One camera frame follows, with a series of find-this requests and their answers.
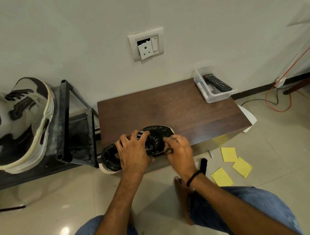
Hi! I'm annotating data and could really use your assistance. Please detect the person's right hand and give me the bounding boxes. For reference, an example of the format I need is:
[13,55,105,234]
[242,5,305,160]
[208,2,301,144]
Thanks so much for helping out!
[165,134,198,181]

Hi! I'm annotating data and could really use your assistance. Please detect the person's left hand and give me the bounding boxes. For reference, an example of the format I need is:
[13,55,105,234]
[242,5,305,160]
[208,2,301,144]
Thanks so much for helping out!
[115,130,156,176]

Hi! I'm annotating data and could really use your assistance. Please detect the black sneaker with white sole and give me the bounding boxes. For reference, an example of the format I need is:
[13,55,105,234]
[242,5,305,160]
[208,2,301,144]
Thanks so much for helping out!
[98,125,175,175]

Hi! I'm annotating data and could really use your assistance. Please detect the person's right forearm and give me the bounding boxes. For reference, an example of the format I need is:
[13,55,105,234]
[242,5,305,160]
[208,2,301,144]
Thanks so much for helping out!
[188,173,299,235]

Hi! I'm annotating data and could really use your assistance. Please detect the person's left forearm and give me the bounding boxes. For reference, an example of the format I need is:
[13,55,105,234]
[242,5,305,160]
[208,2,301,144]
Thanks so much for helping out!
[96,169,147,235]

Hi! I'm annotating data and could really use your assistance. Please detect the black shoe brush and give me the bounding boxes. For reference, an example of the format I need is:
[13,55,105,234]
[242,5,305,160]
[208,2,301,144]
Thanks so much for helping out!
[198,158,208,176]

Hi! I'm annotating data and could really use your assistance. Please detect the black wristband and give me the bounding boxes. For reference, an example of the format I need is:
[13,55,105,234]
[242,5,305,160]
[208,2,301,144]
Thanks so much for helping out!
[186,169,203,187]

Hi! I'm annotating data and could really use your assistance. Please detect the black metal shoe rack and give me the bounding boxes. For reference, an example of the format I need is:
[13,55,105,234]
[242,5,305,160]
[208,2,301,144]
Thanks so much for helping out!
[0,79,100,191]

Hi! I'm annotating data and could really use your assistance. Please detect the yellow sticky note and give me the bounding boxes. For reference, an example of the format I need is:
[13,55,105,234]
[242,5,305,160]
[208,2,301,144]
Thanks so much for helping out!
[232,157,253,179]
[221,147,238,163]
[210,167,234,187]

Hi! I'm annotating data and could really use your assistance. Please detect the clear plastic container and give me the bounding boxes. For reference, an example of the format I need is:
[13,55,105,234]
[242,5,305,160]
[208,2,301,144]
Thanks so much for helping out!
[193,68,237,104]

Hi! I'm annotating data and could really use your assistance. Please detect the black remote control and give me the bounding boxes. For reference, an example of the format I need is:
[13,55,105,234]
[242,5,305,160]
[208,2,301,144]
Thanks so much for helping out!
[203,74,233,92]

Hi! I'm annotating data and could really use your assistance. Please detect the loose white socket module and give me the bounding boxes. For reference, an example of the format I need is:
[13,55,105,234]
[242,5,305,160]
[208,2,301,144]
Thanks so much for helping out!
[137,39,154,61]

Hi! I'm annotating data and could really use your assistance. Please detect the white and black sneaker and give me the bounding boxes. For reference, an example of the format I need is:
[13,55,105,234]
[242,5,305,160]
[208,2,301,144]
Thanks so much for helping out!
[0,77,57,174]

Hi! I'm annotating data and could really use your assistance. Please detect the blue denim shorts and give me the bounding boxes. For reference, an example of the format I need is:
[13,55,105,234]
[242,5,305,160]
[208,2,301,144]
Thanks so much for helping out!
[75,186,304,235]

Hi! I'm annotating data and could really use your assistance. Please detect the dark wooden furniture leg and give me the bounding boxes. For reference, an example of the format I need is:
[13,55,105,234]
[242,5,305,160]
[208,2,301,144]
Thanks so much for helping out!
[283,77,310,95]

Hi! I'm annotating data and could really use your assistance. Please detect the black cable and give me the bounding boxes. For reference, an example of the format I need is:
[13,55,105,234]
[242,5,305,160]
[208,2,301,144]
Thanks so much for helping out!
[241,87,287,107]

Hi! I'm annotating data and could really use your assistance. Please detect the white wall socket plate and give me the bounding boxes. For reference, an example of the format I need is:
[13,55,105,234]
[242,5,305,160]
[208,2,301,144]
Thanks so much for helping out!
[128,27,165,62]

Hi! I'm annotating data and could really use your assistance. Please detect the black strap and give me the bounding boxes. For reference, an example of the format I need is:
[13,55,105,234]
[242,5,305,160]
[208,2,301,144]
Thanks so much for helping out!
[0,205,27,213]

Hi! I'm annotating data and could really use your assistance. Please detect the red cable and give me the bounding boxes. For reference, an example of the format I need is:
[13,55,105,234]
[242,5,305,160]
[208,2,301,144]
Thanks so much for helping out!
[265,46,310,113]

